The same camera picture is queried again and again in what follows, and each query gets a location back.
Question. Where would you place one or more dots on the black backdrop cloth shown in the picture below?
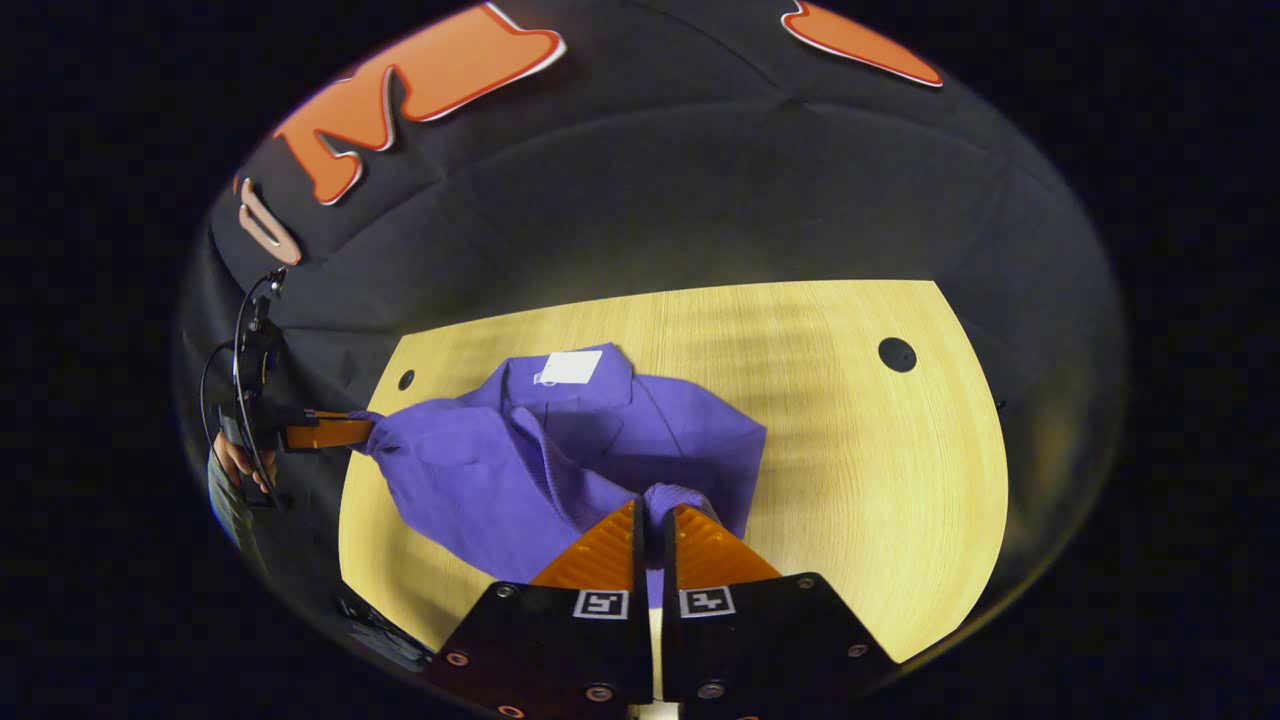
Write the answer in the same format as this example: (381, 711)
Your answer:
(700, 200)

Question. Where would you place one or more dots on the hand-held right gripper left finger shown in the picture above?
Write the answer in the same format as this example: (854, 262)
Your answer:
(641, 560)

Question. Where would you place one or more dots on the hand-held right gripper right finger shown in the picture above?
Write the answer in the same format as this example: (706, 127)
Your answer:
(668, 560)

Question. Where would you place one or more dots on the purple jacket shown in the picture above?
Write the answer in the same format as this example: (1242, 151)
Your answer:
(620, 440)

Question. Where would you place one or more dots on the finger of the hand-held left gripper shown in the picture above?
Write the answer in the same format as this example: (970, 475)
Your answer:
(325, 432)

